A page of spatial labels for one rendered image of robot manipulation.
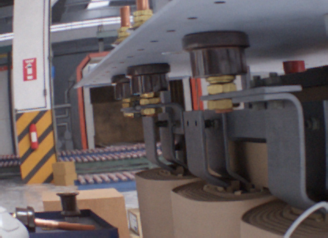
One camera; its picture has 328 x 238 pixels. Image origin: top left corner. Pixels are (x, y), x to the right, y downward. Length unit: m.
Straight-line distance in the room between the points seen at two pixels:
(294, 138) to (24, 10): 11.04
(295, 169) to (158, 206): 0.81
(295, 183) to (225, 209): 0.33
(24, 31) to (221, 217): 10.65
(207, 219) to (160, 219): 0.45
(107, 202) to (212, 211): 1.32
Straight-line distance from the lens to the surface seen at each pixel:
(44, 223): 1.74
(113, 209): 2.33
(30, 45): 11.48
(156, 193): 1.47
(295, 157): 0.70
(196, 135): 1.13
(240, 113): 1.04
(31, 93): 11.38
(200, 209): 1.05
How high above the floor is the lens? 1.24
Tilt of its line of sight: 1 degrees down
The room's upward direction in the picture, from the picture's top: 5 degrees counter-clockwise
